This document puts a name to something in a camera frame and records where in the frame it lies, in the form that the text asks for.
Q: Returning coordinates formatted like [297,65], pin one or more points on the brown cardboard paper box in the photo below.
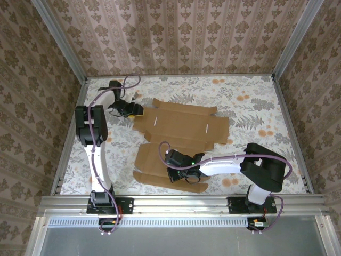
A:
[181,125]

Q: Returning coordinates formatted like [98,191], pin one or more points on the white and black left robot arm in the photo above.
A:
[97,165]

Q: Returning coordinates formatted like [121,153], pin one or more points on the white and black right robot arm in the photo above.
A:
[221,166]

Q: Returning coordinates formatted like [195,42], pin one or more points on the floral printed tablecloth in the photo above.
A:
[186,88]

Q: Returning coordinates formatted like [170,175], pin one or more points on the grey metal base panel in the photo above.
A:
[173,242]

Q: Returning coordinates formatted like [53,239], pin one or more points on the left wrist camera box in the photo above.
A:
[136,96]

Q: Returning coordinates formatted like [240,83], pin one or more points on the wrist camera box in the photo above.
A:
[136,96]
[170,155]

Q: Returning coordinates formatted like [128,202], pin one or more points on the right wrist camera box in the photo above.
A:
[170,155]

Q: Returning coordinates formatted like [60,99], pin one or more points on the aluminium mounting rail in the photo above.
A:
[181,205]

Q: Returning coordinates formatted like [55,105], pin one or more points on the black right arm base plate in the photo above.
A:
[235,205]

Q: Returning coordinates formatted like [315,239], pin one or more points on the aluminium table side rail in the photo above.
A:
[70,133]
[292,133]

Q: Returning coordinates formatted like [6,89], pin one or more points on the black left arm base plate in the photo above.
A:
[128,205]

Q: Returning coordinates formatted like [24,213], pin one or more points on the aluminium frame post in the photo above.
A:
[295,40]
[63,42]

